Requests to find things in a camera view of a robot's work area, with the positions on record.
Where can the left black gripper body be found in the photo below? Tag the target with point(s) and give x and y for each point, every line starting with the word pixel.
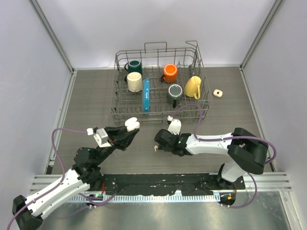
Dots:
pixel 114 143

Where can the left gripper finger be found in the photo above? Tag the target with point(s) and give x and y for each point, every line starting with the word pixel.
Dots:
pixel 119 132
pixel 132 135

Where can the white earbud charging case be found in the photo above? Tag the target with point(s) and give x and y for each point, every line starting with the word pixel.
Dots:
pixel 132 124

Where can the beige earbud case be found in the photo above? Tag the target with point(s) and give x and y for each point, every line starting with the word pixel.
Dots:
pixel 217 93

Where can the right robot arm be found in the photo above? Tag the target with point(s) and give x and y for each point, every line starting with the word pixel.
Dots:
pixel 248 153

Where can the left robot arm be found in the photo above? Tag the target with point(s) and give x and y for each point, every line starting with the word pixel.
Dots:
pixel 29 212

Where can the grey mug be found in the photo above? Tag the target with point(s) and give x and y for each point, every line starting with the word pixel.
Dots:
pixel 174 95

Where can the cream textured mug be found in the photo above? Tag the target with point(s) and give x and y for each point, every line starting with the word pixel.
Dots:
pixel 134 82

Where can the yellow mug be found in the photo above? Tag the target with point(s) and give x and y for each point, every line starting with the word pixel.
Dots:
pixel 193 87

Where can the blue plate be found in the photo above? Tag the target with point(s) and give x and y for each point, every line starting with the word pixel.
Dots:
pixel 146 96

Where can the dark green mug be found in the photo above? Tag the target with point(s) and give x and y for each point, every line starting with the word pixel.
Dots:
pixel 133 66

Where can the orange mug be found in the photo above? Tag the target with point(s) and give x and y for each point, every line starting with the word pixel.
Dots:
pixel 170 72

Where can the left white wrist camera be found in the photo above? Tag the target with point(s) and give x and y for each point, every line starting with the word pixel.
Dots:
pixel 100 136

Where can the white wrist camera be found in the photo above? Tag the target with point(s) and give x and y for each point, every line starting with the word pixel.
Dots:
pixel 100 136
pixel 174 125

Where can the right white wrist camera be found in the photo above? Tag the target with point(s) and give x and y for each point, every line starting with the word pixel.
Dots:
pixel 174 125

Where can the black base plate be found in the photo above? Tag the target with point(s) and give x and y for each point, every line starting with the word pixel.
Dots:
pixel 190 184

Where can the white slotted cable duct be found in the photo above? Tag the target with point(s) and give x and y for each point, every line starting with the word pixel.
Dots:
pixel 177 197

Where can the grey wire dish rack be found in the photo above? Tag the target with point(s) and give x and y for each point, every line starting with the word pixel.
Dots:
pixel 153 57

